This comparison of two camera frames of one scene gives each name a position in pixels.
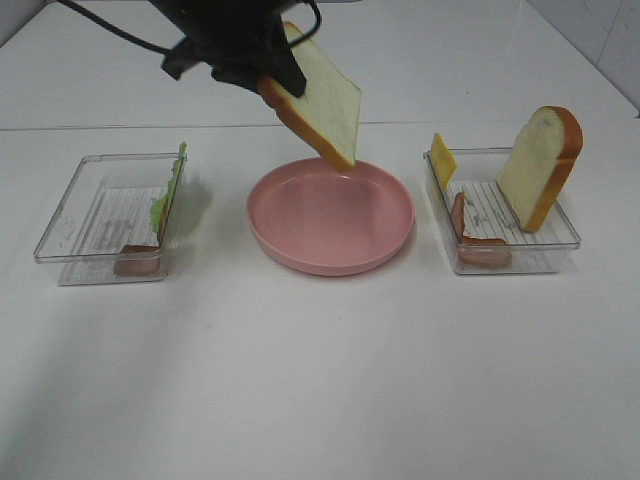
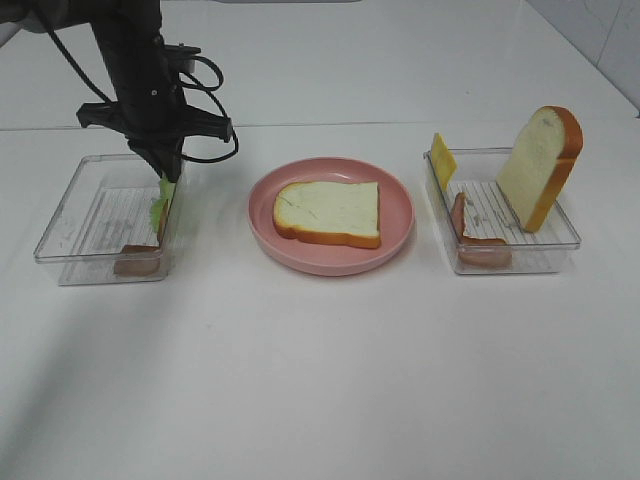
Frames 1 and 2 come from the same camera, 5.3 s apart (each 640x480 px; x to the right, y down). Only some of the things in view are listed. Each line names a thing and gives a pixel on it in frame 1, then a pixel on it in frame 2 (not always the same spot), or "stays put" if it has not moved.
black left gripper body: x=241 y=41 → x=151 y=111
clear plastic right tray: x=485 y=233 stays put
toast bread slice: x=330 y=105 → x=330 y=212
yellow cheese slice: x=443 y=160 stays put
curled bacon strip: x=477 y=251 stays put
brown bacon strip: x=142 y=260 stays put
